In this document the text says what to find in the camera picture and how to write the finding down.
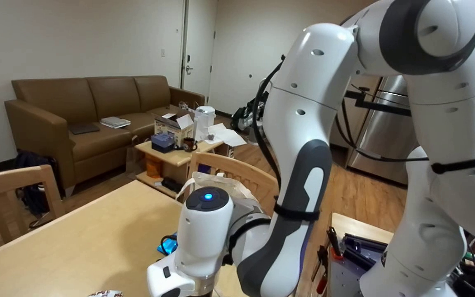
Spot wooden slat-back chair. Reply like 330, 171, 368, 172
0, 164, 66, 261
186, 153, 280, 219

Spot white door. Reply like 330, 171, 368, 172
183, 0, 218, 100

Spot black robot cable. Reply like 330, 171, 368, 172
249, 54, 287, 187

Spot wooden coffee table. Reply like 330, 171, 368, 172
134, 138, 234, 200

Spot black bag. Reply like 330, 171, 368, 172
15, 153, 59, 219

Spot brown leather sofa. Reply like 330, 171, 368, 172
3, 75, 206, 194

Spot white loose papers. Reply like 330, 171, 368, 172
206, 123, 247, 149

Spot dark mug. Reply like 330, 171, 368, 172
181, 138, 200, 154

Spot black and orange bar clamp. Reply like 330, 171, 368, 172
313, 245, 332, 297

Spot dark laptop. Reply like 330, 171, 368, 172
68, 121, 102, 138

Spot dark blue box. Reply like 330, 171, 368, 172
150, 133, 178, 154

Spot stainless steel refrigerator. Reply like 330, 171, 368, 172
330, 73, 422, 187

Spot white jug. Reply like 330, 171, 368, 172
193, 105, 218, 144

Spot stack of white papers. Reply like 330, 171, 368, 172
99, 116, 134, 131

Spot blue packet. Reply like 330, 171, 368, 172
155, 233, 180, 258

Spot light wooden dining table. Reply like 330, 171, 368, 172
0, 179, 251, 297

